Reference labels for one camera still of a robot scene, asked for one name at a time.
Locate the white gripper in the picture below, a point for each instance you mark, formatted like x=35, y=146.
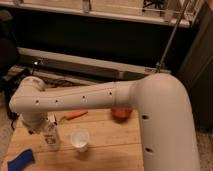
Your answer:
x=34, y=122

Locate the clear plastic bottle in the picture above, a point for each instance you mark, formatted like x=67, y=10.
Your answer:
x=50, y=133

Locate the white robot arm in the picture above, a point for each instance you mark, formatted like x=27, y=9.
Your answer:
x=163, y=105

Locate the blue sponge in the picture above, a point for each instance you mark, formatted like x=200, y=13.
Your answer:
x=20, y=162

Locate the white paper cup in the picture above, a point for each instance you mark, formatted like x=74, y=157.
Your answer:
x=79, y=139

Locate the white baseboard heater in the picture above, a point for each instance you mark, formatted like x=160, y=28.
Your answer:
x=92, y=69

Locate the black office chair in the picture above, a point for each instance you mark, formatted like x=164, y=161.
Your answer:
x=9, y=56

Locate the orange bowl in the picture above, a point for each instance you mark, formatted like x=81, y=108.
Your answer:
x=121, y=113

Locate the metal pole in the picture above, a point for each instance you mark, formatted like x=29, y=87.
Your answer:
x=159, y=65

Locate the orange handled tool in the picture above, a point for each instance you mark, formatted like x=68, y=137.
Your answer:
x=73, y=115

